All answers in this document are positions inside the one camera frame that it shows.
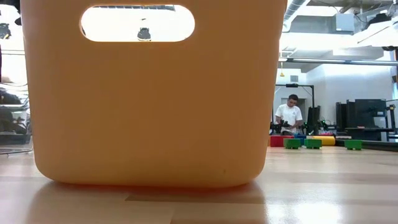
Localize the red arch block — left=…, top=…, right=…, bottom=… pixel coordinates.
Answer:
left=269, top=134, right=295, bottom=148

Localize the small green block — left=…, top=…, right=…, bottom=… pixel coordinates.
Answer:
left=283, top=138, right=302, bottom=150
left=303, top=138, right=323, bottom=149
left=344, top=139, right=363, bottom=151

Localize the yellow cylinder block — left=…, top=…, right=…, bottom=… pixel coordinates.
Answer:
left=310, top=135, right=336, bottom=147

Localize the orange plastic bin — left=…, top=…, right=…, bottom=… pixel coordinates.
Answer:
left=19, top=0, right=289, bottom=190

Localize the person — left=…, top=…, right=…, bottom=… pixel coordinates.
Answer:
left=274, top=93, right=303, bottom=136

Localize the black ceiling fixture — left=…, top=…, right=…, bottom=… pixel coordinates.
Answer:
left=137, top=27, right=152, bottom=42
left=0, top=23, right=12, bottom=40

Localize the black tall stand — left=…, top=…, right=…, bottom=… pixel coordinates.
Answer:
left=307, top=105, right=322, bottom=131

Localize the horizontal ceiling pipe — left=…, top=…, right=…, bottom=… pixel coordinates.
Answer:
left=277, top=57, right=398, bottom=67

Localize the black background table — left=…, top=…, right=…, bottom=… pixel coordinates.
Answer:
left=344, top=126, right=396, bottom=142

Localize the black monitor stack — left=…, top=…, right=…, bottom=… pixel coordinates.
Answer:
left=335, top=98, right=388, bottom=129

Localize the grey vent box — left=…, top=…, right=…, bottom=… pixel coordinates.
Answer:
left=335, top=12, right=356, bottom=32

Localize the clear plastic bin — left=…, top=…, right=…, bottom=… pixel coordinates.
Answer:
left=0, top=48, right=34, bottom=156

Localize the black gantry frame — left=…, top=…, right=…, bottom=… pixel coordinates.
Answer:
left=274, top=83, right=315, bottom=125

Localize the round ceiling duct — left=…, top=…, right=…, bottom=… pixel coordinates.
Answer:
left=282, top=0, right=309, bottom=24

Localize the white ceiling duct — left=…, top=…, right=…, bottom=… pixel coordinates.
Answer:
left=354, top=17, right=398, bottom=48

